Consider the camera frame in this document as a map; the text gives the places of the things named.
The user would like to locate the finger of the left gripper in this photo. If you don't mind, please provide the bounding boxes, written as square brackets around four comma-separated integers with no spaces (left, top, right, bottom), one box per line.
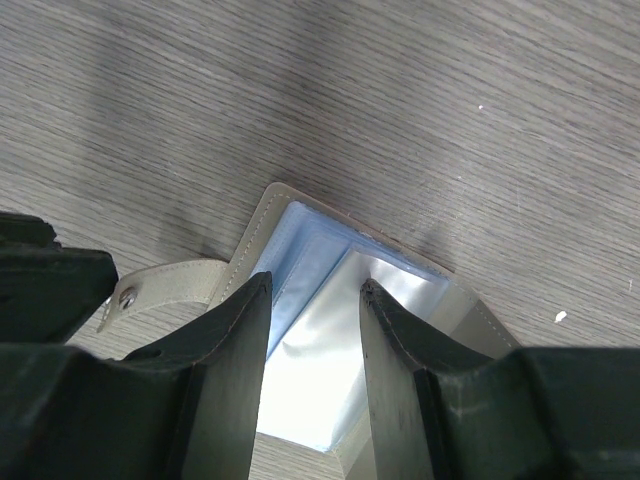
[1,212,118,344]

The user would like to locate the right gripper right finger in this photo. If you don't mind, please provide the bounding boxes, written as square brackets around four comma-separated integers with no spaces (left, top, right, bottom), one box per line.
[360,280,639,479]

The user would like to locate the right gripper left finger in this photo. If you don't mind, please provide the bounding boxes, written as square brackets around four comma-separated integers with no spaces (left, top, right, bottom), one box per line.
[1,273,272,479]

